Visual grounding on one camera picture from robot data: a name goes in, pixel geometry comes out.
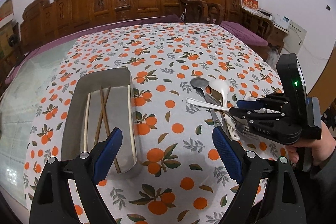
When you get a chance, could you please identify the white plastic soup spoon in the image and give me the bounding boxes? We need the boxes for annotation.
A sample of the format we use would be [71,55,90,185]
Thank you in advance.
[209,79,230,107]

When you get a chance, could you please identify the purple armchair cushion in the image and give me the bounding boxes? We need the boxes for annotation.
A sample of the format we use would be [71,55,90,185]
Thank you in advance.
[220,21,268,47]

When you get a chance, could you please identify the person's right hand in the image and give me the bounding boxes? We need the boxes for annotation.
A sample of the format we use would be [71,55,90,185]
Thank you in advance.
[285,121,335,166]

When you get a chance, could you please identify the dark wooden chopstick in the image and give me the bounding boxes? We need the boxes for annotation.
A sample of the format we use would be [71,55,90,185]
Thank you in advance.
[94,87,110,145]
[100,87,121,174]

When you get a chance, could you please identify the small black desk fan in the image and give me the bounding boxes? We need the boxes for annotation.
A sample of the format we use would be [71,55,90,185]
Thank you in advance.
[8,34,19,47]

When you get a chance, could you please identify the large cardboard box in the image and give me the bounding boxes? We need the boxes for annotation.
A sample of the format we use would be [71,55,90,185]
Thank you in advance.
[1,0,18,59]

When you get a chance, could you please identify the red gift box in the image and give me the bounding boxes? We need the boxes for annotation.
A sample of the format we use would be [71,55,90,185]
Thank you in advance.
[242,0,259,10]

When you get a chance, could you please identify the rectangular metal tray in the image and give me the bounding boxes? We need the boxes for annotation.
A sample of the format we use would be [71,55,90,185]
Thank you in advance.
[61,68,141,180]

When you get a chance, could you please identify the wooden side table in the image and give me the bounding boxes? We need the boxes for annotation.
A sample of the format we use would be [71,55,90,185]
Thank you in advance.
[243,7,289,54]

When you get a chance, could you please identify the metal fork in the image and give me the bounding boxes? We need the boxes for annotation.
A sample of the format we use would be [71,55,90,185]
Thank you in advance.
[210,109,256,140]

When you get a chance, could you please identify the orange print tablecloth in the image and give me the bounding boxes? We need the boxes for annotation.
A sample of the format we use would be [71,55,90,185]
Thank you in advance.
[24,23,282,223]

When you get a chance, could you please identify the white wall distribution box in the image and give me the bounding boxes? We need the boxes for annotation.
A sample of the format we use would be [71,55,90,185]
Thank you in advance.
[284,20,307,55]

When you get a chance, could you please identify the carved wooden sofa bench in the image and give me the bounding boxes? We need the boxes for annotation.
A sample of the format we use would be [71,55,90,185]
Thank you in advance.
[19,0,208,54]

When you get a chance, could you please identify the white router box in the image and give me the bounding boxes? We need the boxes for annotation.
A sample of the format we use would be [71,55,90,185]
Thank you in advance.
[272,14,290,30]

